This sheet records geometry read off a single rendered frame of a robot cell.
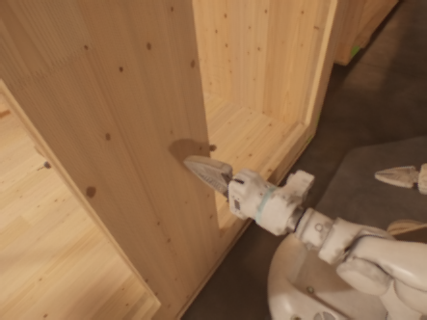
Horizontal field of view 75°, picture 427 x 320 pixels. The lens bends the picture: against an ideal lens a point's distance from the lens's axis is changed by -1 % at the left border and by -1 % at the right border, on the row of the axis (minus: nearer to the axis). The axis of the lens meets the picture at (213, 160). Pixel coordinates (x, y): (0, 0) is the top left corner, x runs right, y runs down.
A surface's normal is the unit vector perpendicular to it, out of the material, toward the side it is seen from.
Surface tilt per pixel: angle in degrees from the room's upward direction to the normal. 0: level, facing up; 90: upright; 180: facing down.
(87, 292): 0
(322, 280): 0
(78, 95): 90
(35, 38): 90
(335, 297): 0
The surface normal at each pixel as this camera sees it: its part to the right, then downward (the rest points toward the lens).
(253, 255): -0.07, -0.67
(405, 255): -0.48, -0.75
